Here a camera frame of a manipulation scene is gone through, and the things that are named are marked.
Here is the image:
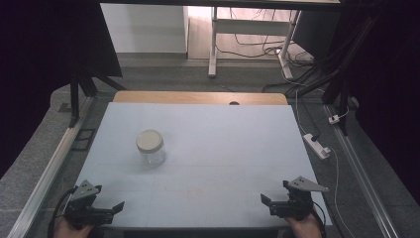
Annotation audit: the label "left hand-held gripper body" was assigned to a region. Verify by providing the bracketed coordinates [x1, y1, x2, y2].
[63, 179, 116, 230]

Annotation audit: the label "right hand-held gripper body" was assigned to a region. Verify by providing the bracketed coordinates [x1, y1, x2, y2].
[268, 176, 330, 221]

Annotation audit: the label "clear glass jar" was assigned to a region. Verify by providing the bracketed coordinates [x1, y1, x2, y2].
[136, 129, 167, 169]

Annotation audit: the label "cream round jar lid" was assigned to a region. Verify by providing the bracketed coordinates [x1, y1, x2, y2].
[136, 129, 164, 154]

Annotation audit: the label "person's right hand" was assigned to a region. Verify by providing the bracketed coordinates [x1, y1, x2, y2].
[285, 213, 323, 238]

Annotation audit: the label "person's left hand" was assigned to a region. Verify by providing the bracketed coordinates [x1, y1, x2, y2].
[52, 217, 94, 238]

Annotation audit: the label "white power strip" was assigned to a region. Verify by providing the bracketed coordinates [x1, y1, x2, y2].
[302, 133, 332, 161]

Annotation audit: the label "white table cover sheet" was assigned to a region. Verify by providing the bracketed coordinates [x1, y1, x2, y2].
[76, 101, 333, 230]

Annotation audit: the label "black metal stand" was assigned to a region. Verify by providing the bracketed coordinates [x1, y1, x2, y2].
[67, 65, 127, 129]
[286, 13, 380, 137]

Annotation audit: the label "wooden table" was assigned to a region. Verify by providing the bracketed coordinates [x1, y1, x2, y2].
[112, 90, 289, 106]

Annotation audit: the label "black curtain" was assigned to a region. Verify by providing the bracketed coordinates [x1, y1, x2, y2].
[330, 0, 420, 206]
[0, 0, 124, 179]

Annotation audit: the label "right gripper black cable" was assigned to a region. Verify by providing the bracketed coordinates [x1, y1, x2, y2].
[310, 201, 329, 238]

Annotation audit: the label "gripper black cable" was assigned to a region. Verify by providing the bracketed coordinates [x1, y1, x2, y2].
[310, 201, 329, 238]
[48, 185, 79, 238]

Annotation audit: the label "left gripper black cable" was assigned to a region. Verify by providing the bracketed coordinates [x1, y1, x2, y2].
[48, 185, 79, 238]

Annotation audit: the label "thin white cable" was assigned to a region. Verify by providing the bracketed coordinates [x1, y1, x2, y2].
[294, 89, 357, 238]

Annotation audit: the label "aluminium rail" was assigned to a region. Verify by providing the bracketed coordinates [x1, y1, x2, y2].
[323, 103, 401, 238]
[6, 95, 97, 238]

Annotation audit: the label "tangled dark floor cables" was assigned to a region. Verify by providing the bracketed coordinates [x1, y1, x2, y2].
[216, 8, 318, 68]

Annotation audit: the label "white metal desk frame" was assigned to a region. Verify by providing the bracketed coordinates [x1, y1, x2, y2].
[207, 6, 302, 80]

